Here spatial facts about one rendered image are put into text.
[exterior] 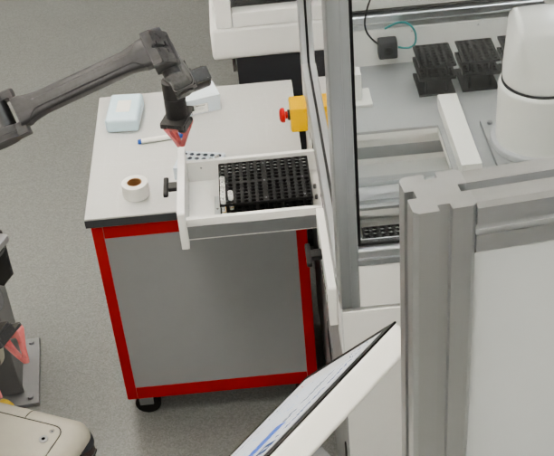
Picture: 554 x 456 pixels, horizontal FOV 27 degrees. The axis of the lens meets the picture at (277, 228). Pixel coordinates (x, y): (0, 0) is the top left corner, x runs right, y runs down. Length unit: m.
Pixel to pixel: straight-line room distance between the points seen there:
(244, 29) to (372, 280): 1.37
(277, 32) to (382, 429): 1.39
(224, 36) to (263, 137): 0.42
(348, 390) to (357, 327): 0.55
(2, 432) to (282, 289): 0.84
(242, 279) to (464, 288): 2.36
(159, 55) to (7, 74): 2.97
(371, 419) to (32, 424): 1.01
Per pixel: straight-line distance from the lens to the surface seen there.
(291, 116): 3.01
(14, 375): 3.56
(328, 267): 2.43
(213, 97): 3.30
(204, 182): 2.88
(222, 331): 3.21
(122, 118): 3.26
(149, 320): 3.18
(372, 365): 1.83
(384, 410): 2.52
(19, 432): 3.12
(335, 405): 1.77
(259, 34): 3.46
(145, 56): 2.41
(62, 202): 4.39
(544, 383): 0.85
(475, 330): 0.79
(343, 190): 2.12
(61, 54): 5.43
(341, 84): 2.00
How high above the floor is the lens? 2.46
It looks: 37 degrees down
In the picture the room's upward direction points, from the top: 5 degrees counter-clockwise
